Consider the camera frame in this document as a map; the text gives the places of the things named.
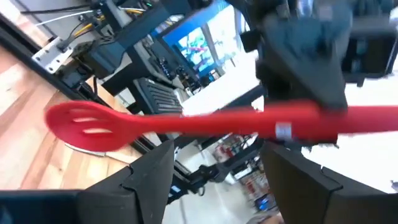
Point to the red slotted silicone spoon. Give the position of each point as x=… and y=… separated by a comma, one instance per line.
x=186, y=123

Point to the black keyboard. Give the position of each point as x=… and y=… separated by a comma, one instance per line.
x=155, y=96

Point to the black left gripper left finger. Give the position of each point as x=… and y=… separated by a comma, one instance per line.
x=149, y=180

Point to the black power box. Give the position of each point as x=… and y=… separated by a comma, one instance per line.
x=102, y=59

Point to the computer monitor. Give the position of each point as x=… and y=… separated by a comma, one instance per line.
x=199, y=46

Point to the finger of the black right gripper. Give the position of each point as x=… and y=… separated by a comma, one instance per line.
x=298, y=68

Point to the silver metal frame bracket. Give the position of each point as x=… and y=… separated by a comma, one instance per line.
x=51, y=56

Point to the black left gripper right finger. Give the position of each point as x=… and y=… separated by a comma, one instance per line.
x=298, y=186

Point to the shelf with red bins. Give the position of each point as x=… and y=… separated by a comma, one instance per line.
x=245, y=183

